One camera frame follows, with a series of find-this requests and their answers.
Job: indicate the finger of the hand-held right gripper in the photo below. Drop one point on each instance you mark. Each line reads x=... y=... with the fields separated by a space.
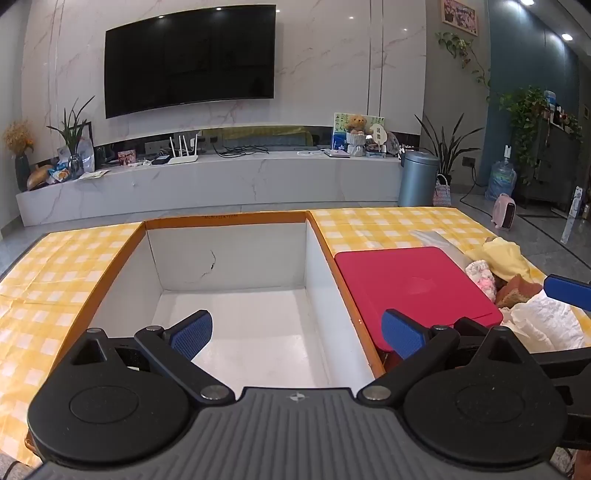
x=570 y=290
x=565 y=365

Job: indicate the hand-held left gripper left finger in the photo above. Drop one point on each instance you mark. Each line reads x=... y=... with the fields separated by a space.
x=191 y=334

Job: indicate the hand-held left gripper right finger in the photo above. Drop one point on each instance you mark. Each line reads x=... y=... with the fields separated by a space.
x=402 y=334

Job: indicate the yellow cloth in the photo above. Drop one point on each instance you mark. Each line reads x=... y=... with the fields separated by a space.
x=503 y=257

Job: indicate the cardboard box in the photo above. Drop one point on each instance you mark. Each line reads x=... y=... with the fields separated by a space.
x=231 y=258

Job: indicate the white crumpled cloth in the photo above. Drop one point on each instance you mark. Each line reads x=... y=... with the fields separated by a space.
x=545 y=323

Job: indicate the brown cloth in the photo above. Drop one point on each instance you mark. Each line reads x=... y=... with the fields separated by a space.
x=517 y=288

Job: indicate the red plastic lid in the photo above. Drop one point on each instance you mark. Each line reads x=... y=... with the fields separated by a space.
x=406 y=277

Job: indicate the white standing pole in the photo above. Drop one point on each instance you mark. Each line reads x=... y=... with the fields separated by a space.
x=571 y=217

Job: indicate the pink white knitted toy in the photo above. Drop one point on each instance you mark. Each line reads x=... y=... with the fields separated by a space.
x=480 y=279

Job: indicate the pink space heater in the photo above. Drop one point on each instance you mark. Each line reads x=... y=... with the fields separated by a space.
x=504 y=212

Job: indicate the blue water jug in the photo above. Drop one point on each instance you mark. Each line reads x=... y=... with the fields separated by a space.
x=500 y=180

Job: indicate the dark cabinet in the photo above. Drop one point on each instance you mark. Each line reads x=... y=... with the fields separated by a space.
x=558 y=157

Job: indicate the woven handbag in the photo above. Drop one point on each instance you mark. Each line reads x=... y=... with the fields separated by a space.
x=441 y=194

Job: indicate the white marble tv console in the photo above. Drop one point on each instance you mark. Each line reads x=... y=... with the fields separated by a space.
x=207 y=184

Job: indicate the blue-grey trash can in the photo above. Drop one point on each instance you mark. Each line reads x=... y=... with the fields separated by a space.
x=417 y=180

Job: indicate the yellow checked tablecloth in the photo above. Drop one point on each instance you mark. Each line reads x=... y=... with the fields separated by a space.
x=46 y=277

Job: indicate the white router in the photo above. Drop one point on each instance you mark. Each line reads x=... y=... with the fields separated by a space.
x=182 y=158

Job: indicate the bushy green plant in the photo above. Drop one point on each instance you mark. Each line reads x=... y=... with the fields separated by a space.
x=524 y=120

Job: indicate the pink photo card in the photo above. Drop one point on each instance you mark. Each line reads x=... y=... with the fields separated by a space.
x=127 y=158

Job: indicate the loose papers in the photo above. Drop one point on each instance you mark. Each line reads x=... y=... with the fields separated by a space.
x=92 y=174

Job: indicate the long-leaf potted plant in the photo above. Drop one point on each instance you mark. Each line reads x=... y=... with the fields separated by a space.
x=445 y=147

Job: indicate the grey notebook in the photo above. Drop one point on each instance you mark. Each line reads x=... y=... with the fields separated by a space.
x=337 y=153

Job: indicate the round paper fan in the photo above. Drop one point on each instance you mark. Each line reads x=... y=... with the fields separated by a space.
x=376 y=131

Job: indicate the colourful snack bag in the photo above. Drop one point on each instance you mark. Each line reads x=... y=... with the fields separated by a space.
x=59 y=174

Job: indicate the teddy bear bouquet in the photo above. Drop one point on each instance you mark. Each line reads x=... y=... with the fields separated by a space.
x=356 y=131

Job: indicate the painted picture board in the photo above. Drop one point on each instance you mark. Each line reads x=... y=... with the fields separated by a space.
x=339 y=129

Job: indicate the green plant in glass vase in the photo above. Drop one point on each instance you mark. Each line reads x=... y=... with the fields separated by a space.
x=73 y=134

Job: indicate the yellow dried flowers in vase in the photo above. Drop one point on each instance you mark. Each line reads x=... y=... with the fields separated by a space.
x=19 y=138

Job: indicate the hanging vine plant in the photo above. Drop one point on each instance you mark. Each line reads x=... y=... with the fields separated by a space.
x=457 y=46

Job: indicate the wall-mounted television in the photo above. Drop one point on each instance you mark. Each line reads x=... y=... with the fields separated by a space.
x=189 y=60

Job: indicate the framed wall picture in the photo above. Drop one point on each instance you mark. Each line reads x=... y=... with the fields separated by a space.
x=459 y=14

